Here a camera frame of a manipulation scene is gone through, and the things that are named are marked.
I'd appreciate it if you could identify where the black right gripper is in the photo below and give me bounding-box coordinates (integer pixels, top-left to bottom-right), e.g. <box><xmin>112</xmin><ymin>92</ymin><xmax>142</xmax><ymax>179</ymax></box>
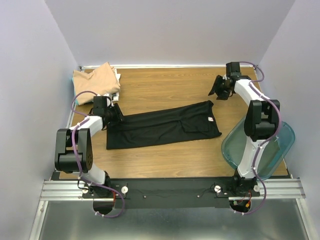
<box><xmin>207</xmin><ymin>75</ymin><xmax>231</xmax><ymax>101</ymax></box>

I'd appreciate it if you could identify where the black t shirt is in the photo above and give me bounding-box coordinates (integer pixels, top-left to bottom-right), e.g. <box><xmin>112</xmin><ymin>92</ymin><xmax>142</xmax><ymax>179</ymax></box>
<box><xmin>106</xmin><ymin>100</ymin><xmax>222</xmax><ymax>150</ymax></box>

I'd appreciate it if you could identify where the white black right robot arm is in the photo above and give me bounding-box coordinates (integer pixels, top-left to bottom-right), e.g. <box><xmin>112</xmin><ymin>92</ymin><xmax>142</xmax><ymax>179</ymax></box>
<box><xmin>209</xmin><ymin>61</ymin><xmax>282</xmax><ymax>196</ymax></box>

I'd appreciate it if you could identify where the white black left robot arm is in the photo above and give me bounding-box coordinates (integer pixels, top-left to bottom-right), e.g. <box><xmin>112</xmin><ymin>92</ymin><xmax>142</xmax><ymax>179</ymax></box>
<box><xmin>54</xmin><ymin>93</ymin><xmax>124</xmax><ymax>198</ymax></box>

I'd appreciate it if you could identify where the folded white printed t shirt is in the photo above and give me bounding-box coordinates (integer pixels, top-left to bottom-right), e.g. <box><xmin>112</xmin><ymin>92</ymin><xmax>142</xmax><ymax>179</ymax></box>
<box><xmin>103</xmin><ymin>68</ymin><xmax>121</xmax><ymax>102</ymax></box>

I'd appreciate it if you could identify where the folded tan t shirt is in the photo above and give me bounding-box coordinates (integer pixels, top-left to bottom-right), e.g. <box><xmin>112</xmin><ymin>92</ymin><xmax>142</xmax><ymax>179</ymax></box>
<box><xmin>72</xmin><ymin>62</ymin><xmax>121</xmax><ymax>96</ymax></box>

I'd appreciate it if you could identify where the folded teal t shirt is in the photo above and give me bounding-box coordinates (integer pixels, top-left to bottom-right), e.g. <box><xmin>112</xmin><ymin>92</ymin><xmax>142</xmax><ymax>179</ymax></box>
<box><xmin>71</xmin><ymin>76</ymin><xmax>85</xmax><ymax>106</ymax></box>

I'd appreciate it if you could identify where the teal plastic bin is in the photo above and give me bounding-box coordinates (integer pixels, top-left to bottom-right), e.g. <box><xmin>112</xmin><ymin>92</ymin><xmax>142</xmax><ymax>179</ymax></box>
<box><xmin>221</xmin><ymin>119</ymin><xmax>295</xmax><ymax>180</ymax></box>

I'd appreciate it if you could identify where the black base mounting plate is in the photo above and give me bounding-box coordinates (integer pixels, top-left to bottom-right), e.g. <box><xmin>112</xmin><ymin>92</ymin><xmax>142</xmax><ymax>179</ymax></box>
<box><xmin>83</xmin><ymin>177</ymin><xmax>260</xmax><ymax>213</ymax></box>

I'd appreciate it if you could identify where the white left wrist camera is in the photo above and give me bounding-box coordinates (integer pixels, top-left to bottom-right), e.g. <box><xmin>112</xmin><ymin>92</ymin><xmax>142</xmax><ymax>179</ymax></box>
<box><xmin>94</xmin><ymin>93</ymin><xmax>113</xmax><ymax>108</ymax></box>

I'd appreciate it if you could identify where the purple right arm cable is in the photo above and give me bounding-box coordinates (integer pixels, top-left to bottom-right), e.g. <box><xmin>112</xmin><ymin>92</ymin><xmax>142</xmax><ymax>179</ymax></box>
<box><xmin>229</xmin><ymin>60</ymin><xmax>282</xmax><ymax>217</ymax></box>

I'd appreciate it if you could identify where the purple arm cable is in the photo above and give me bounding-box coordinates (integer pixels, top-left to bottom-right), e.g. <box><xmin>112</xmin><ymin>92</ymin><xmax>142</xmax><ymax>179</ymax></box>
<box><xmin>70</xmin><ymin>90</ymin><xmax>126</xmax><ymax>219</ymax></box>
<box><xmin>229</xmin><ymin>60</ymin><xmax>282</xmax><ymax>217</ymax></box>

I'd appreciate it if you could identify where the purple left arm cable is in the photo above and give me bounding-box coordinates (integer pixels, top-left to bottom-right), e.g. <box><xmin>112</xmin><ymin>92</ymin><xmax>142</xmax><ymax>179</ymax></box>
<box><xmin>70</xmin><ymin>90</ymin><xmax>126</xmax><ymax>219</ymax></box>

